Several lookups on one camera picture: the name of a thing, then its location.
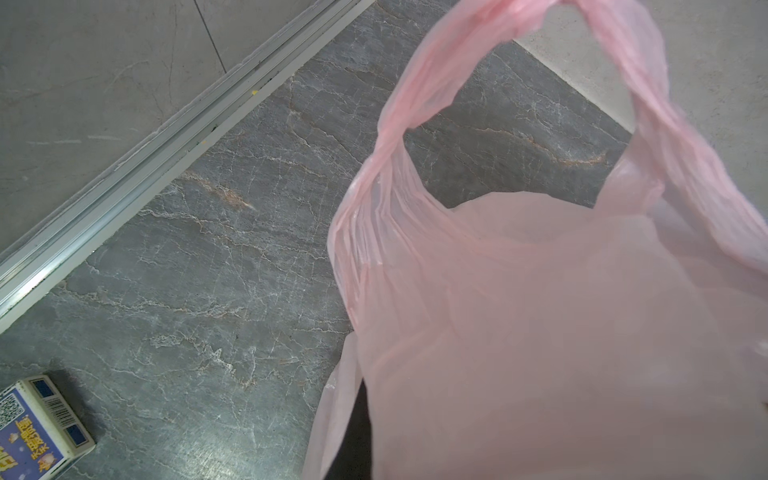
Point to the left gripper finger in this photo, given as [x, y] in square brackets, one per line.
[353, 460]

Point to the small printed card box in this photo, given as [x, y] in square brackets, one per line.
[41, 436]

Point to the pink plastic bag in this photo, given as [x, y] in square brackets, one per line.
[518, 336]

